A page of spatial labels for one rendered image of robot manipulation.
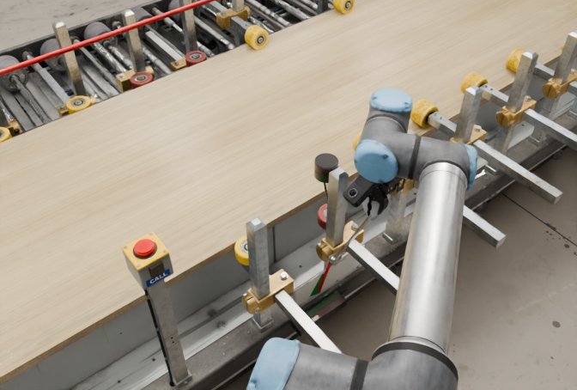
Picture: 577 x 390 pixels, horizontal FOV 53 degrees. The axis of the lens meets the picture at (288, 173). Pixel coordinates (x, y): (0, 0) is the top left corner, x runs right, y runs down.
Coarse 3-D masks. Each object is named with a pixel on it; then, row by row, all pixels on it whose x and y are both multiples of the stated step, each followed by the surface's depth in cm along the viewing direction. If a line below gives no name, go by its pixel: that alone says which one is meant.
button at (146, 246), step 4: (144, 240) 115; (148, 240) 115; (136, 244) 114; (140, 244) 114; (144, 244) 114; (148, 244) 114; (152, 244) 114; (136, 248) 113; (140, 248) 113; (144, 248) 113; (148, 248) 113; (152, 248) 113; (136, 252) 113; (140, 252) 112; (144, 252) 112; (148, 252) 112; (152, 252) 113
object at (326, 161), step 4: (320, 156) 146; (324, 156) 146; (328, 156) 146; (332, 156) 146; (316, 160) 145; (320, 160) 145; (324, 160) 145; (328, 160) 145; (332, 160) 145; (336, 160) 145; (320, 164) 144; (324, 164) 144; (328, 164) 144; (332, 164) 144; (336, 164) 144; (324, 184) 151; (328, 184) 146
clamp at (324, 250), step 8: (344, 232) 163; (352, 232) 163; (360, 232) 163; (344, 240) 161; (360, 240) 165; (320, 248) 159; (328, 248) 159; (336, 248) 159; (320, 256) 161; (328, 256) 159
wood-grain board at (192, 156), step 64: (384, 0) 255; (448, 0) 254; (512, 0) 254; (576, 0) 253; (256, 64) 219; (320, 64) 218; (384, 64) 218; (448, 64) 218; (64, 128) 192; (128, 128) 192; (192, 128) 192; (256, 128) 192; (320, 128) 191; (0, 192) 171; (64, 192) 171; (128, 192) 170; (192, 192) 170; (256, 192) 170; (320, 192) 170; (0, 256) 154; (64, 256) 154; (192, 256) 153; (0, 320) 140; (64, 320) 140; (0, 384) 131
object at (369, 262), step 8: (352, 248) 160; (360, 248) 160; (352, 256) 162; (360, 256) 158; (368, 256) 158; (368, 264) 156; (376, 264) 156; (376, 272) 155; (384, 272) 154; (384, 280) 153; (392, 280) 152; (392, 288) 151
